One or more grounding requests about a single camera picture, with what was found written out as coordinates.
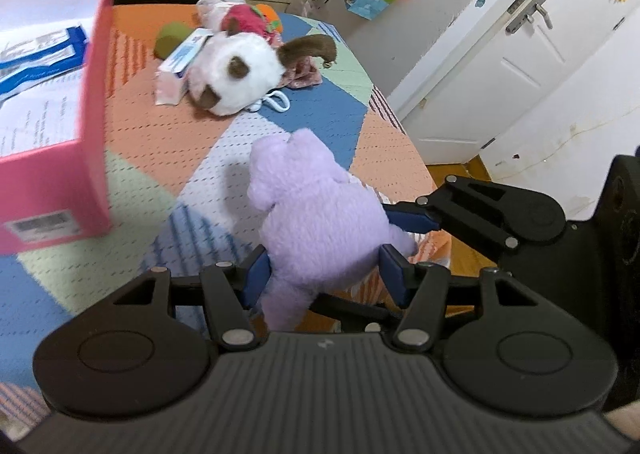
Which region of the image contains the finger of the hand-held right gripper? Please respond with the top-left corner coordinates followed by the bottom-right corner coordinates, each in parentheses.
top-left (384, 175), bottom-right (521, 251)
top-left (307, 291), bottom-right (401, 332)

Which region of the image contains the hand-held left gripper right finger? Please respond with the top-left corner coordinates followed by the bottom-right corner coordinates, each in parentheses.
top-left (379, 244), bottom-right (538, 351)

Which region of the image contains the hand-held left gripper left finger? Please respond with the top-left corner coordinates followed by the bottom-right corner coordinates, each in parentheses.
top-left (114, 247), bottom-right (273, 352)

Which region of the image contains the purple plush toy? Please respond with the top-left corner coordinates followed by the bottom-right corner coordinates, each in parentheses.
top-left (247, 128), bottom-right (418, 330)

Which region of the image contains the pink cardboard box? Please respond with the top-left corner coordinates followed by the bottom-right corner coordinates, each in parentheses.
top-left (0, 0), bottom-right (123, 255)

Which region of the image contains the patchwork blanket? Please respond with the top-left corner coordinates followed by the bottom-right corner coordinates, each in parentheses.
top-left (0, 3), bottom-right (453, 440)

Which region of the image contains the floral cloth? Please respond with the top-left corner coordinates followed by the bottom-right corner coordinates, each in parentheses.
top-left (272, 57), bottom-right (323, 90)

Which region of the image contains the white door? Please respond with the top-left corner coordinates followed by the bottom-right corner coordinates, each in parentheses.
top-left (387, 0), bottom-right (640, 165)

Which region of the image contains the white brown-eared plush toy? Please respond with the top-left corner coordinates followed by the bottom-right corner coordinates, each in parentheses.
top-left (186, 29), bottom-right (337, 116)

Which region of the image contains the pink packet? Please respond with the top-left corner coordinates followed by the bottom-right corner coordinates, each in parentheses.
top-left (152, 69), bottom-right (193, 108)

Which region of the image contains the white blue tissue packet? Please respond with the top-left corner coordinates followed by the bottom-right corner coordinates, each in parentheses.
top-left (157, 28), bottom-right (213, 80)

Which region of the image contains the green makeup sponge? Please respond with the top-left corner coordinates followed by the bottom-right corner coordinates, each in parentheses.
top-left (154, 22), bottom-right (201, 60)

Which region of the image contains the white printed paper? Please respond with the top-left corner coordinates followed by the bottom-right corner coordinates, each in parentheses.
top-left (0, 68), bottom-right (84, 156)

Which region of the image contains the white cord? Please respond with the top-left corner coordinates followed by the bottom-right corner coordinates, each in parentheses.
top-left (247, 89), bottom-right (291, 112)

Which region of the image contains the metal door handle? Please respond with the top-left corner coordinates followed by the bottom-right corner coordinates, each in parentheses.
top-left (506, 0), bottom-right (555, 35)

